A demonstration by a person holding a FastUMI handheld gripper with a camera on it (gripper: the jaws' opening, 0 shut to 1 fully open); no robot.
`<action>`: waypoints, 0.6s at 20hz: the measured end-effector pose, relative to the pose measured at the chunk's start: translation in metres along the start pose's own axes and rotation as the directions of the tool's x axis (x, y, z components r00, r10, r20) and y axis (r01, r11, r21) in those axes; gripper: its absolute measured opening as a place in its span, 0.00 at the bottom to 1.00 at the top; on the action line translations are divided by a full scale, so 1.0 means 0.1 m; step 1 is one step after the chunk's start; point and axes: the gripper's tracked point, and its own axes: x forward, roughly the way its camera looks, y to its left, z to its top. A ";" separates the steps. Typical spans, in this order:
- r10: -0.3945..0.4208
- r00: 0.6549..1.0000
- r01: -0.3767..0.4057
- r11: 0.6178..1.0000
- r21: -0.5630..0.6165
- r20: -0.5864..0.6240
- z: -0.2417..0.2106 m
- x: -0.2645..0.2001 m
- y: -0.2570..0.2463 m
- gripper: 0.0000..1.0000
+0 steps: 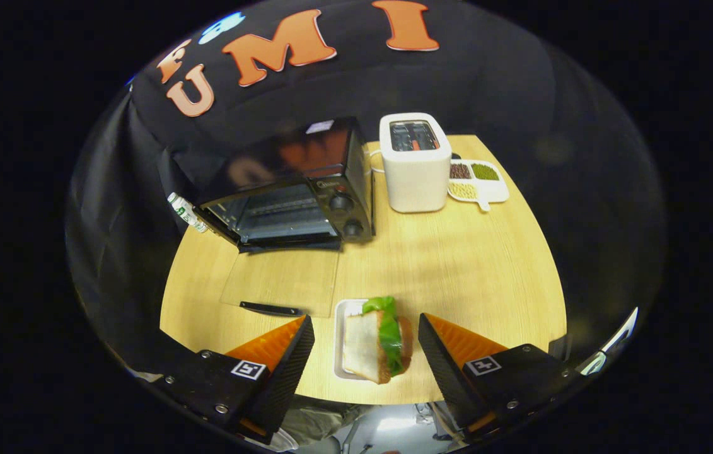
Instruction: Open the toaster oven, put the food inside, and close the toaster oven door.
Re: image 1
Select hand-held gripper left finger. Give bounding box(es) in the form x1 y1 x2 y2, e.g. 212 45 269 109
153 315 316 443

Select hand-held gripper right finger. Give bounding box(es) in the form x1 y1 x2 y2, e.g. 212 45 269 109
418 313 584 442

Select sandwich with green lettuce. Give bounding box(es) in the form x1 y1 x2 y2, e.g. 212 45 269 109
342 296 414 385

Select black toaster oven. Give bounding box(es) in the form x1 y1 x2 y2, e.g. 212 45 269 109
194 117 376 317

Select white pop-up toaster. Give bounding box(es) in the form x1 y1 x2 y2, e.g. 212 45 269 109
379 112 453 214

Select person's grey clothing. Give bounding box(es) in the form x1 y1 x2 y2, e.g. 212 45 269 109
267 404 357 452

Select white rectangular tray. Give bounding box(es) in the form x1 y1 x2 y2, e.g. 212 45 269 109
333 299 395 381

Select white bottle with green label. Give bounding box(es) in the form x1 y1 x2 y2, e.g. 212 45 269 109
167 192 209 235

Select white divided bean dish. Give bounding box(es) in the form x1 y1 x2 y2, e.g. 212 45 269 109
448 159 511 212

